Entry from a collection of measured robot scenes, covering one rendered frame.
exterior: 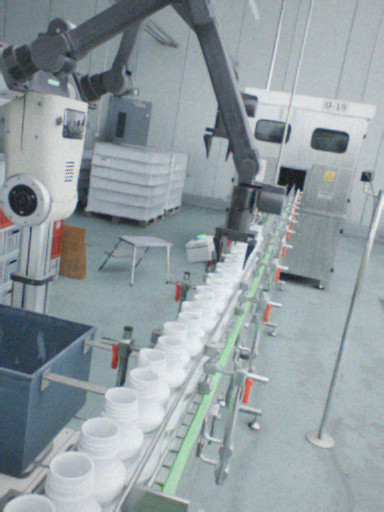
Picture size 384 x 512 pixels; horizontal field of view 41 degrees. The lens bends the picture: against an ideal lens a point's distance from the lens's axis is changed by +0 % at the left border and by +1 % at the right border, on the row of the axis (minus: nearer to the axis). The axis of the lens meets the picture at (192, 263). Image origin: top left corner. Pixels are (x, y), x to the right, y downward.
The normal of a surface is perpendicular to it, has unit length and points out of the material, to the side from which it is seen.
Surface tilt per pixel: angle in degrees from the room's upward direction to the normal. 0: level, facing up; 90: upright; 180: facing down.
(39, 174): 101
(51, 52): 90
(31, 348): 90
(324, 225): 90
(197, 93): 90
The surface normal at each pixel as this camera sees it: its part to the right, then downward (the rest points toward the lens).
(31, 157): -0.25, 0.37
